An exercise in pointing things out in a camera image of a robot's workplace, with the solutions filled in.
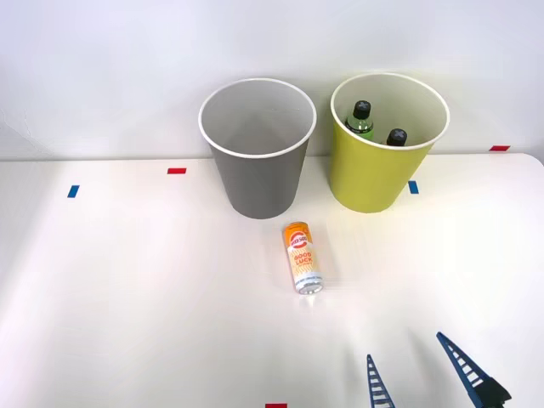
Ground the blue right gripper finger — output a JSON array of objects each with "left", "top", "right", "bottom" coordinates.
[
  {"left": 435, "top": 331, "right": 513, "bottom": 408},
  {"left": 366, "top": 354, "right": 397, "bottom": 408}
]

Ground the orange and white drink can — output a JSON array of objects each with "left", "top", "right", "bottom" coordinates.
[{"left": 282, "top": 221, "right": 326, "bottom": 297}]

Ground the yellow-green plastic waste bin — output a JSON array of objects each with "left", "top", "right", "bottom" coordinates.
[{"left": 330, "top": 71, "right": 451, "bottom": 214}]

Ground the grey plastic waste bin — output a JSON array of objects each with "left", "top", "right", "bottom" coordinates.
[{"left": 197, "top": 76, "right": 319, "bottom": 221}]

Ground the dark bottle with black cap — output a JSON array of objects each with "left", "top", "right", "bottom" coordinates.
[{"left": 385, "top": 127, "right": 409, "bottom": 148}]

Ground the green bottle with black cap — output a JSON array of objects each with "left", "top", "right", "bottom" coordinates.
[{"left": 343, "top": 99, "right": 377, "bottom": 144}]

